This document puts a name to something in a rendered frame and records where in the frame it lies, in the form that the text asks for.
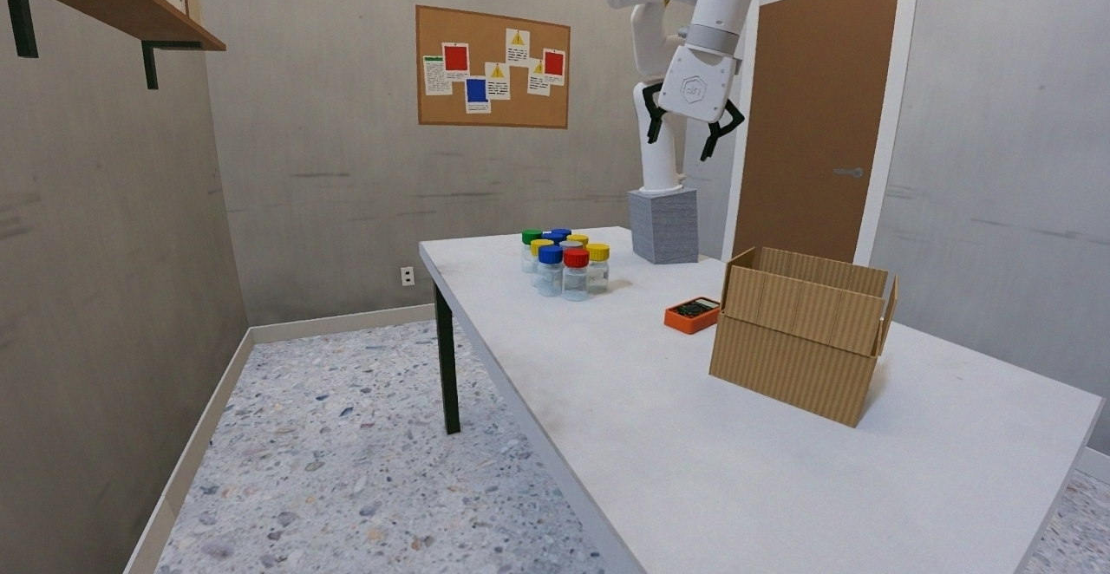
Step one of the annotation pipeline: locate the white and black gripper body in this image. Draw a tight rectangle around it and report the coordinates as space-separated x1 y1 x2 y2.
658 43 736 123

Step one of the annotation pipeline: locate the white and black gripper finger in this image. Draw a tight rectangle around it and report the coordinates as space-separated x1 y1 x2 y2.
642 82 668 144
700 98 745 161

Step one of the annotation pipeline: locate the clear bottle with red cap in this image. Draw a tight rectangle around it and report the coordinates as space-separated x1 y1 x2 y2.
562 249 589 302

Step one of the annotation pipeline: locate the brown cardboard box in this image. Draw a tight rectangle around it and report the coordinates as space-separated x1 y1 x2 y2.
708 246 898 427

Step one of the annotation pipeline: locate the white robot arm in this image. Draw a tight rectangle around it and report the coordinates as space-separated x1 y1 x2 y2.
606 0 751 195

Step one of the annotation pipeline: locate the orange digital multimeter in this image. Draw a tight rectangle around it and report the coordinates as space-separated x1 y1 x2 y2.
663 298 722 335

